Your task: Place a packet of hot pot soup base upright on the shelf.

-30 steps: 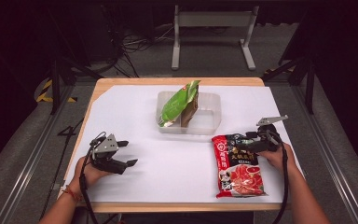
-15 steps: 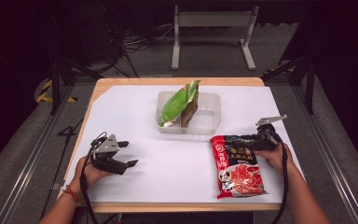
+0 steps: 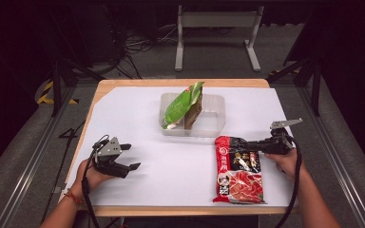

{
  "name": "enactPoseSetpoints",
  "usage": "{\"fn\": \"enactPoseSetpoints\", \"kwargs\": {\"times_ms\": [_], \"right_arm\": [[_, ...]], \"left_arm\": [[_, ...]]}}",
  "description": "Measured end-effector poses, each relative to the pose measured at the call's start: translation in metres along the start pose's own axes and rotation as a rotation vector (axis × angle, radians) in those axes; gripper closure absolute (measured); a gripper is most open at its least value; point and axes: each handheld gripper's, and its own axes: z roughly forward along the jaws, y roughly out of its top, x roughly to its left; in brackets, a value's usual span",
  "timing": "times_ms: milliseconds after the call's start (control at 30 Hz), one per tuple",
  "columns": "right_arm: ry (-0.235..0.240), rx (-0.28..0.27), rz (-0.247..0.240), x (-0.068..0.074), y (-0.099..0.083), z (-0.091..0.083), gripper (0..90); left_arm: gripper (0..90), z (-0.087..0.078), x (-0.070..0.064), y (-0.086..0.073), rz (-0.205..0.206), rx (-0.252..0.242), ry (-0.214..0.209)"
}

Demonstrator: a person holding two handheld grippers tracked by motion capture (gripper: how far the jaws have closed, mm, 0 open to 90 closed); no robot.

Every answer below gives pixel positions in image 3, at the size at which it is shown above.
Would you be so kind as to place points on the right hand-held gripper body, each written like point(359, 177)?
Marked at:
point(277, 145)

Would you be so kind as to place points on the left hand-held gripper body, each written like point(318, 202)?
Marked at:
point(109, 150)

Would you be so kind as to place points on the red and black food packet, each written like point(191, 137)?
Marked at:
point(242, 180)

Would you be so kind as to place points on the clear plastic container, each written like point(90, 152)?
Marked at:
point(214, 120)

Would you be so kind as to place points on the gold foil food packet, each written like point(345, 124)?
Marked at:
point(194, 115)

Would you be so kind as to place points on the green and white food packet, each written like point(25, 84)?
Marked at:
point(180, 106)

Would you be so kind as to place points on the person's right hand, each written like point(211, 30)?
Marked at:
point(286, 163)

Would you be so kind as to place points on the person's left hand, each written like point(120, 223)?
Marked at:
point(93, 180)

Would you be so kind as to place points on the white paper sheet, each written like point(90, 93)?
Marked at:
point(171, 171)

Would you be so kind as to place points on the black metal stand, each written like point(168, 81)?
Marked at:
point(316, 85)
point(57, 82)

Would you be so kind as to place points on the white metal stand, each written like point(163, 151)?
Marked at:
point(218, 19)

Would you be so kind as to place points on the aluminium rail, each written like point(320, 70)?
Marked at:
point(31, 158)
point(336, 148)

